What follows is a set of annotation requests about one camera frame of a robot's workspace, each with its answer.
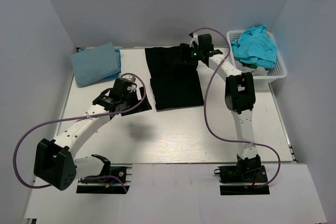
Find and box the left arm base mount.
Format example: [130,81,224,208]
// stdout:
[75,154,132,195]

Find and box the green garment in basket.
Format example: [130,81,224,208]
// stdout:
[242,63,258,69]

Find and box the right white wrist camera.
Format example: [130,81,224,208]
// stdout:
[189,33,199,48]

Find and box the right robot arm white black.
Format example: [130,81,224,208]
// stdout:
[180,33,261,182]

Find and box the grey garment in basket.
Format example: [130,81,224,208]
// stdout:
[235,61,268,76]

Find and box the turquoise t-shirt in basket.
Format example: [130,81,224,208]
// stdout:
[230,25,278,69]

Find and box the folded bright blue t-shirt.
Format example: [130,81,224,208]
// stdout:
[77,47,122,79]

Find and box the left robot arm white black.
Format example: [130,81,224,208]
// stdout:
[33,73,147,190]

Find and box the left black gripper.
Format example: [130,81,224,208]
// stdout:
[122,87,152,116]

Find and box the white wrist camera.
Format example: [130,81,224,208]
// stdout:
[123,74,136,84]
[189,33,199,48]

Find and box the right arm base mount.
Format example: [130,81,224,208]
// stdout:
[214,164,270,196]

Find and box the folded light blue t-shirt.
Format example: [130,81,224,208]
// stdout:
[71,42,119,87]

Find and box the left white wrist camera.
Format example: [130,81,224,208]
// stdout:
[123,74,136,84]

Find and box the white plastic basket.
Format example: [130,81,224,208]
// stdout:
[226,26,287,83]

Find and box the black t-shirt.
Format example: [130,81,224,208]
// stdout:
[145,44,204,111]

